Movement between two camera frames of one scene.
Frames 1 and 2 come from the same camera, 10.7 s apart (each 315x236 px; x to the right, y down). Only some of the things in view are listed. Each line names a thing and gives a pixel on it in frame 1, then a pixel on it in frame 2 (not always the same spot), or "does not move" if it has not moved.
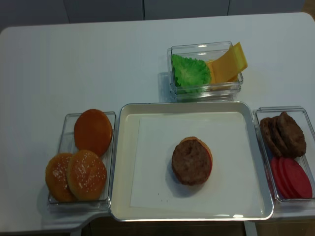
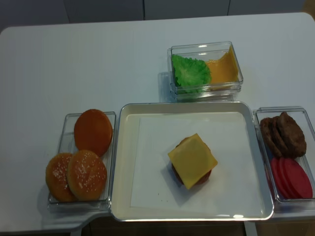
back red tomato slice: x=278 y=177 does not move
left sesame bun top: x=56 y=178 does not move
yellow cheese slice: x=226 y=68 to x=194 y=159
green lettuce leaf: x=192 y=75 does not move
